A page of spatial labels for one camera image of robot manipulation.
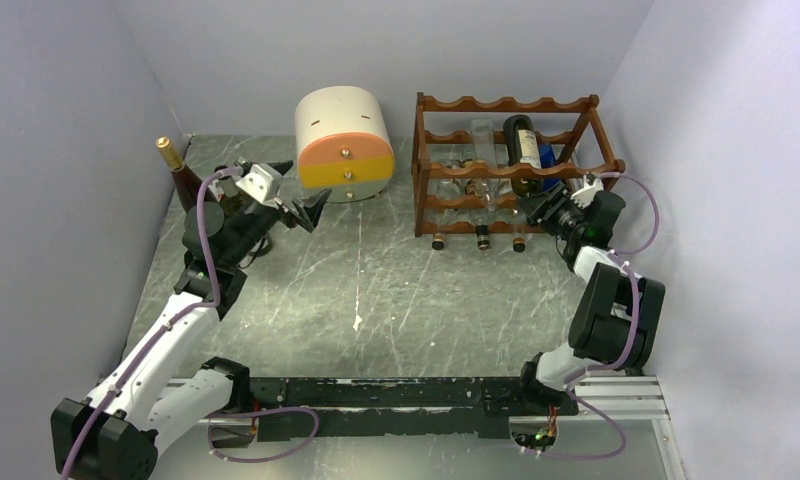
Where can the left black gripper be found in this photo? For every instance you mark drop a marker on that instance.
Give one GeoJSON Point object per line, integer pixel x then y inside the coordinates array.
{"type": "Point", "coordinates": [309, 209]}

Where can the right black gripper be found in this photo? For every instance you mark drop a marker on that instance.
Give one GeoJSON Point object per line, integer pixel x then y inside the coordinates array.
{"type": "Point", "coordinates": [545, 221]}

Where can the clear glass bottle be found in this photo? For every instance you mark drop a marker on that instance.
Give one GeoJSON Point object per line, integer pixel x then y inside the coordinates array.
{"type": "Point", "coordinates": [482, 135]}

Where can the dark wine bottle white label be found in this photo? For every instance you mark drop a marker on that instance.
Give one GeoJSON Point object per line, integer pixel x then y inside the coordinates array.
{"type": "Point", "coordinates": [522, 149]}

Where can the dark gold-capped wine bottle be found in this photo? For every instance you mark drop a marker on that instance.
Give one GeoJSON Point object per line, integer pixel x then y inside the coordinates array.
{"type": "Point", "coordinates": [188, 186]}

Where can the dark green labelled wine bottle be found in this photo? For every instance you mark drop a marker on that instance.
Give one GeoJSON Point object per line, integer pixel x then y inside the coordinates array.
{"type": "Point", "coordinates": [232, 201]}

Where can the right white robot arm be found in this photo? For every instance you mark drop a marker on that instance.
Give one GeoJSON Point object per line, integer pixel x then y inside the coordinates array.
{"type": "Point", "coordinates": [616, 320]}

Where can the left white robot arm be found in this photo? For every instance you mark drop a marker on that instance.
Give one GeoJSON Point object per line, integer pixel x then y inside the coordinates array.
{"type": "Point", "coordinates": [123, 425]}

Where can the bottom dark bottle middle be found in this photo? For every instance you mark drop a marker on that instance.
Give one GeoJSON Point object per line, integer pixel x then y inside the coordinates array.
{"type": "Point", "coordinates": [482, 237]}

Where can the blue labelled clear bottle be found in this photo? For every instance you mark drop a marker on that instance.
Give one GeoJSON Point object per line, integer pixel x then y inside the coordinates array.
{"type": "Point", "coordinates": [548, 160]}

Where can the brown wooden wine rack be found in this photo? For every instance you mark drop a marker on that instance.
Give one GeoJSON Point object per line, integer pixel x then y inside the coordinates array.
{"type": "Point", "coordinates": [424, 170]}

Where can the white round drawer cabinet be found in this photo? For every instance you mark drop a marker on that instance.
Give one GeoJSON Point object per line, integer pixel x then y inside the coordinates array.
{"type": "Point", "coordinates": [342, 144]}

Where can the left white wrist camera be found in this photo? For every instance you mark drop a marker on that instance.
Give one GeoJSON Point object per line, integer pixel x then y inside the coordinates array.
{"type": "Point", "coordinates": [261, 182]}

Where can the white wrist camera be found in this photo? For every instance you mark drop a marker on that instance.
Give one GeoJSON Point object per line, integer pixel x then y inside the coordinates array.
{"type": "Point", "coordinates": [261, 182]}
{"type": "Point", "coordinates": [585, 195]}

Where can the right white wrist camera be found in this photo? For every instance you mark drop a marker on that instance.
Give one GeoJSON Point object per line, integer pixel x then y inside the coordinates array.
{"type": "Point", "coordinates": [585, 195]}

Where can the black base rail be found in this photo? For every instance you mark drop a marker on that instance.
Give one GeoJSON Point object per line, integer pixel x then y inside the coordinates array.
{"type": "Point", "coordinates": [336, 407]}

